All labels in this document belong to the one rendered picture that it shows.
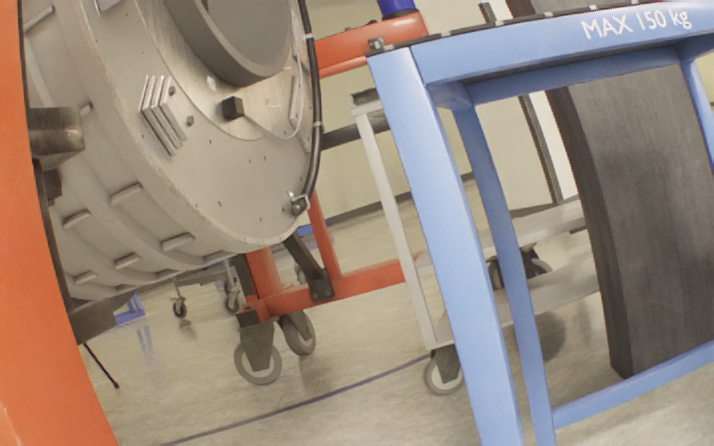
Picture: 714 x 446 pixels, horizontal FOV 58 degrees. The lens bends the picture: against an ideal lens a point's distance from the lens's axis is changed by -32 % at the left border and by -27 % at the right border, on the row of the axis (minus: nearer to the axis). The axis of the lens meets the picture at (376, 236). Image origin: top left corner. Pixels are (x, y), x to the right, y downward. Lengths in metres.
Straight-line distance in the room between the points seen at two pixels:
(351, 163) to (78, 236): 10.47
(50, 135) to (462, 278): 0.31
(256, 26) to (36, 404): 1.53
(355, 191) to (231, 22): 9.77
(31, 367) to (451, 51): 0.35
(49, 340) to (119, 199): 0.73
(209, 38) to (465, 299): 0.81
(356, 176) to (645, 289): 10.32
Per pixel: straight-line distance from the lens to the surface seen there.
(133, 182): 1.11
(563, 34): 0.54
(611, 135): 1.37
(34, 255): 0.41
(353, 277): 2.55
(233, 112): 1.35
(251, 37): 1.80
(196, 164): 1.19
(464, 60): 0.54
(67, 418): 0.39
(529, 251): 2.46
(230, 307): 4.74
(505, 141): 4.68
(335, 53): 2.54
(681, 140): 1.43
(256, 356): 2.60
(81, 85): 1.01
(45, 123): 0.55
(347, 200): 11.51
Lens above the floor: 0.52
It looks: 4 degrees down
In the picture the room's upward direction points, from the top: 17 degrees counter-clockwise
